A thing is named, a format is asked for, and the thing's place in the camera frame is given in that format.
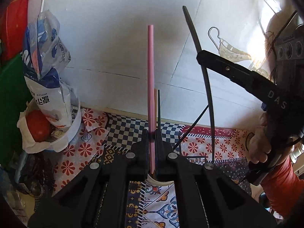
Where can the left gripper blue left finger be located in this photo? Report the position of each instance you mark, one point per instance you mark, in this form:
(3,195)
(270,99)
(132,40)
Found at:
(140,163)

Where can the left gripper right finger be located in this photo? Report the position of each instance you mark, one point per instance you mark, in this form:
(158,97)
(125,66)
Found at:
(164,169)

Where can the white ceramic utensil cup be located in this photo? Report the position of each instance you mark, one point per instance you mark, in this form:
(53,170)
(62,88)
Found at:
(158,183)

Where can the grey translucent chopstick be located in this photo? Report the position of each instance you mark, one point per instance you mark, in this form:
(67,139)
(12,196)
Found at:
(190,128)

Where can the orange wooden chopstick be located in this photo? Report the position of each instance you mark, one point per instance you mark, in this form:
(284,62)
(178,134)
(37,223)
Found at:
(155,106)

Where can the dark green chopstick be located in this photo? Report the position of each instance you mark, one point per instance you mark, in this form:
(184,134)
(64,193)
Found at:
(159,110)

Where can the person's right hand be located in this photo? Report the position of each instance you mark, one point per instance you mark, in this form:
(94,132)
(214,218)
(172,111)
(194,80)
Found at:
(259,146)

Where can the colourful patchwork table mat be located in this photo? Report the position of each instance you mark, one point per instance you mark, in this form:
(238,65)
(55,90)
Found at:
(205,197)

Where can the red tomato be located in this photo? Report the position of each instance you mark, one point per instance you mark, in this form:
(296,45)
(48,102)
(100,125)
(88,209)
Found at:
(39,127)

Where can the blue white food bag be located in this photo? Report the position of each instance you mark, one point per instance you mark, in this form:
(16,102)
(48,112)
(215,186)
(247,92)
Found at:
(45,57)

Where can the green box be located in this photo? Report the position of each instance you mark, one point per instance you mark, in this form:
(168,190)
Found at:
(14,97)

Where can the red tin box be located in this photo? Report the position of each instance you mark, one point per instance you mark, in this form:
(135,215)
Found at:
(13,26)

